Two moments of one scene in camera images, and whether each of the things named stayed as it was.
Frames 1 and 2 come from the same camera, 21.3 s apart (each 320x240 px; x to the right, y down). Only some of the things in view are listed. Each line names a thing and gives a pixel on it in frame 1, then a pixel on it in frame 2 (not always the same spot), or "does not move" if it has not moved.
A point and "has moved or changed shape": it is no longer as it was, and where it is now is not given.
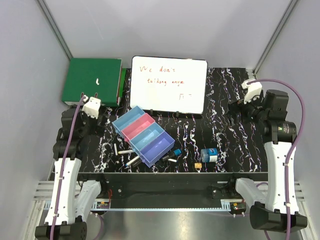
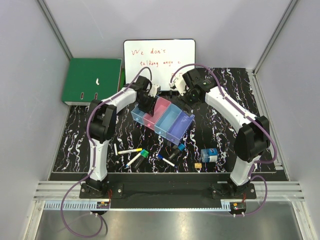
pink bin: [137, 127] → [161, 106]
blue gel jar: [209, 155] does not move
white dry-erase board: [169, 84] has moved or changed shape
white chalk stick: [115, 149] does not move
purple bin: [156, 149] → [179, 127]
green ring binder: [104, 78] does not move
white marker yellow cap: [125, 151] does not move
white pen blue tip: [129, 163] does not move
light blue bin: [145, 136] → [167, 120]
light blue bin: [122, 121] has moved or changed shape
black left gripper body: [90, 126] → [147, 103]
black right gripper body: [248, 111] → [188, 99]
